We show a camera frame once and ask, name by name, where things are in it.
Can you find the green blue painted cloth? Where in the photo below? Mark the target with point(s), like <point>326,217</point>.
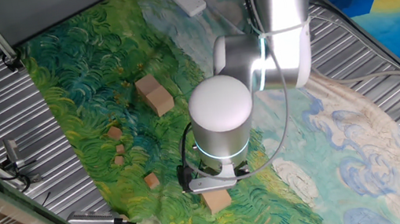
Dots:
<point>309,151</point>

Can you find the tiny wooden cube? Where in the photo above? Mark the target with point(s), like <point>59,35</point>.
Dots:
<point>119,160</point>
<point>120,149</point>

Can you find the grey black camera mount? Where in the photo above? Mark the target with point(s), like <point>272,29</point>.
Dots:
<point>12,152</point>

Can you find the silver ribbed camera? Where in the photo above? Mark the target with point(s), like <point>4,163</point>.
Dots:
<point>89,221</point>

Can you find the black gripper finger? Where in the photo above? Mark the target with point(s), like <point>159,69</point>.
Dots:
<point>242,169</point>
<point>185,178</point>

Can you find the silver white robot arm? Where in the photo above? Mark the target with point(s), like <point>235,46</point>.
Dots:
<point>219,105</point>

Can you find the small wooden cube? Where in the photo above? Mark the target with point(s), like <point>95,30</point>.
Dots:
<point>114,132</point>

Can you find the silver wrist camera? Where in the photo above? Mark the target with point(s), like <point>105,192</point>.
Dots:
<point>212,183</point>

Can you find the medium wooden cube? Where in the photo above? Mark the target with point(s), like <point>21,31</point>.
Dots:
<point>152,181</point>

